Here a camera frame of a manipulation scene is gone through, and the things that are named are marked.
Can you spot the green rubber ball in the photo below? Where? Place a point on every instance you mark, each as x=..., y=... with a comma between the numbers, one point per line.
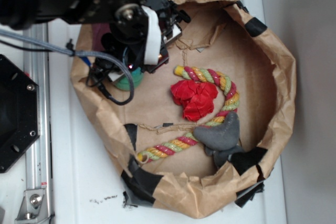
x=123, y=83

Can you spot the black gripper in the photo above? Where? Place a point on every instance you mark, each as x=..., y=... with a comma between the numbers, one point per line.
x=139, y=31

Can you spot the red crumpled tape ball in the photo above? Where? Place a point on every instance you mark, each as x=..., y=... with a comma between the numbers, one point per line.
x=196, y=99

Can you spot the multicolour twisted rope toy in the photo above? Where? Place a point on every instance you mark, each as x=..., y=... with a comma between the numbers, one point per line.
x=183, y=142

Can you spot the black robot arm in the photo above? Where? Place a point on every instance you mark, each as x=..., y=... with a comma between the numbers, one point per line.
x=21, y=14

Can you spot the grey plush toy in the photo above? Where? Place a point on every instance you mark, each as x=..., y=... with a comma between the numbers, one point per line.
x=221, y=141

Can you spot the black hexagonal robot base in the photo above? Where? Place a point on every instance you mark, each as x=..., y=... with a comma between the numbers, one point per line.
x=19, y=113

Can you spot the brown paper bag bin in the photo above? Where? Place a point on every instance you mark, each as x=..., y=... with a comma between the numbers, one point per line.
x=224, y=37

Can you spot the metal corner bracket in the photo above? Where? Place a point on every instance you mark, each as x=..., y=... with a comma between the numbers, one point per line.
x=34, y=207

